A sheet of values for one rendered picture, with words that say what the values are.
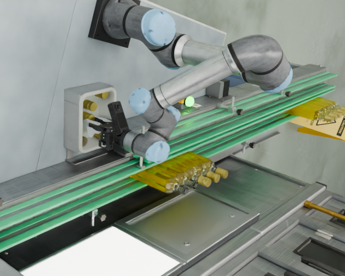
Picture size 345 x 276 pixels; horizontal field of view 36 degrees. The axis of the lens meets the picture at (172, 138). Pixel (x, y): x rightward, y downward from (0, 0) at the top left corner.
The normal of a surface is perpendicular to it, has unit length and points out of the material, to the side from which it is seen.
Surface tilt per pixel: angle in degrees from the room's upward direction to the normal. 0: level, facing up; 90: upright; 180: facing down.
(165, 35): 9
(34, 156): 0
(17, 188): 90
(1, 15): 0
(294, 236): 90
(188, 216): 90
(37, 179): 90
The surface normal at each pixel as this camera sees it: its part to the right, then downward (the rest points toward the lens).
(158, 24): 0.68, 0.25
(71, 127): -0.63, 0.24
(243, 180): 0.07, -0.93
